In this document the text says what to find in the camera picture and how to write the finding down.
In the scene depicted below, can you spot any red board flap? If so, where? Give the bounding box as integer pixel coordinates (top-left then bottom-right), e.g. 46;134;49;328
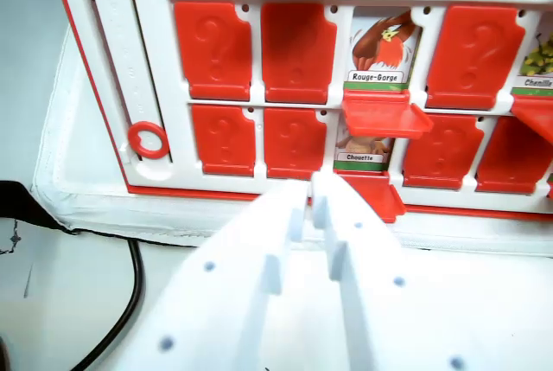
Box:
191;104;257;177
403;112;486;191
424;4;527;111
260;2;339;105
339;170;407;224
474;115;553;195
173;0;253;102
340;88;435;139
263;107;328;182

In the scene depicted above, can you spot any Chouette picture card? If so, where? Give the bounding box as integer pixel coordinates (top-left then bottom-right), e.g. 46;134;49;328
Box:
333;126;395;173

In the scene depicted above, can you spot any Rouge-Gorge picture card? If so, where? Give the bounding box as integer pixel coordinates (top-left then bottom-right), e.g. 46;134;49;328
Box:
344;6;423;92

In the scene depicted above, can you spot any red and white game board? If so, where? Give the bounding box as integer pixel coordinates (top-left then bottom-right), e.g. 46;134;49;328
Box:
48;0;553;221

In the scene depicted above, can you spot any thick black cable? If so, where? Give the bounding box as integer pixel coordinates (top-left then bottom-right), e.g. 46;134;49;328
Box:
71;227;146;371

